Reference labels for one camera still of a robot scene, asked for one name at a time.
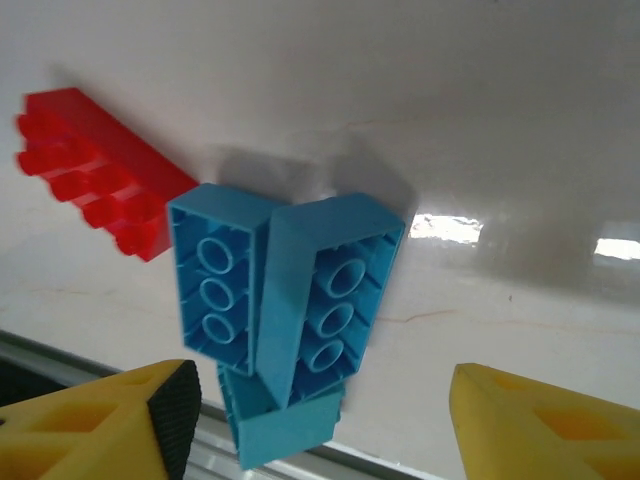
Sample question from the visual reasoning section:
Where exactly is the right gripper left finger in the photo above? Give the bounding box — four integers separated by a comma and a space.
0, 358, 203, 480

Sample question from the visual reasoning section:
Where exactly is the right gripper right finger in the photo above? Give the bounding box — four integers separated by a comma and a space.
451, 362, 640, 480

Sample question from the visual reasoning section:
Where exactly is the long blue lego brick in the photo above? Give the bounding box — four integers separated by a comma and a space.
254, 192, 406, 409
166, 182, 274, 376
215, 362, 347, 471

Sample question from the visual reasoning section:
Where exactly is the long red lego brick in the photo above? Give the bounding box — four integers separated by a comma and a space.
12, 87, 201, 264

